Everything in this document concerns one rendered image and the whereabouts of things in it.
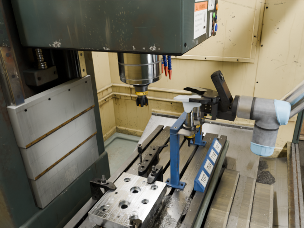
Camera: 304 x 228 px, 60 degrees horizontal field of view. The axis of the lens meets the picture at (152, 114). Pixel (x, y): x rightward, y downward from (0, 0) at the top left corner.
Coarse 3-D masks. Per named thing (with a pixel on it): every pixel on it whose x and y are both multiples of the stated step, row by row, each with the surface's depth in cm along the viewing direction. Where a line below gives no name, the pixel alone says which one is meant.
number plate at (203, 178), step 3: (201, 174) 132; (204, 174) 134; (201, 177) 131; (204, 177) 133; (207, 177) 135; (201, 180) 130; (204, 180) 131; (207, 180) 133; (201, 183) 129; (204, 183) 130; (204, 186) 129
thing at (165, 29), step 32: (32, 0) 90; (64, 0) 85; (96, 0) 80; (128, 0) 76; (160, 0) 72; (192, 0) 77; (32, 32) 96; (64, 32) 90; (96, 32) 85; (128, 32) 80; (160, 32) 76; (192, 32) 81
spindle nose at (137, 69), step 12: (120, 60) 91; (132, 60) 88; (144, 60) 88; (156, 60) 91; (120, 72) 94; (132, 72) 90; (144, 72) 90; (156, 72) 92; (132, 84) 92; (144, 84) 92
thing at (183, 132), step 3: (180, 129) 121; (183, 129) 121; (186, 129) 121; (177, 132) 119; (180, 132) 119; (183, 132) 119; (186, 132) 119; (189, 132) 118; (192, 132) 119; (186, 135) 116; (189, 135) 116
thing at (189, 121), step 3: (192, 111) 121; (189, 114) 120; (192, 114) 120; (186, 117) 121; (189, 117) 120; (192, 117) 120; (186, 120) 121; (189, 120) 120; (192, 120) 121; (186, 123) 121; (189, 123) 121; (192, 123) 121; (186, 126) 122; (189, 126) 121; (192, 126) 121
